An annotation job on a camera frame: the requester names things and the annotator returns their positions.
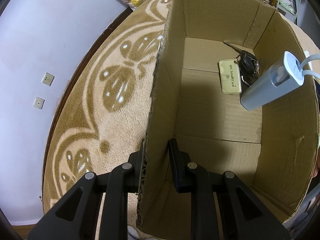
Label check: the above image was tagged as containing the brown cardboard box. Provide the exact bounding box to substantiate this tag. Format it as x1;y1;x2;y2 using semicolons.
137;0;319;239

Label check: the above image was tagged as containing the gold NFC smart card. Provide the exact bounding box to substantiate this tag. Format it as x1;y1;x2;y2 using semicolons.
219;59;242;94

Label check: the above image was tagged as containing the light blue flashlight with strap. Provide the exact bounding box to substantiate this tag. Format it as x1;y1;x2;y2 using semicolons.
240;51;319;111

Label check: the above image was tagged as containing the black car key bunch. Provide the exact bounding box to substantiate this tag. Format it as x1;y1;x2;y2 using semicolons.
223;42;260;87

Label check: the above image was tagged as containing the beige patterned carpet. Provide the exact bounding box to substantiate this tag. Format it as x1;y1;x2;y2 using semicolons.
42;0;320;240

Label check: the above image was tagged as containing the white metal trolley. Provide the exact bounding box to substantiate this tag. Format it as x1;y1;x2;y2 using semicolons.
276;0;301;24

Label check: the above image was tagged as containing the lower wall socket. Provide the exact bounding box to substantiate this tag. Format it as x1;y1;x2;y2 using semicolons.
33;97;45;109

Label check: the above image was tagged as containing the wall socket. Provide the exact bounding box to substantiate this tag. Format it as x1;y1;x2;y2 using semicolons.
42;73;55;86
33;97;45;109

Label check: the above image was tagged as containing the upper wall socket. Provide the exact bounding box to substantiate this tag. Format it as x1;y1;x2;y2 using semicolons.
42;73;55;86

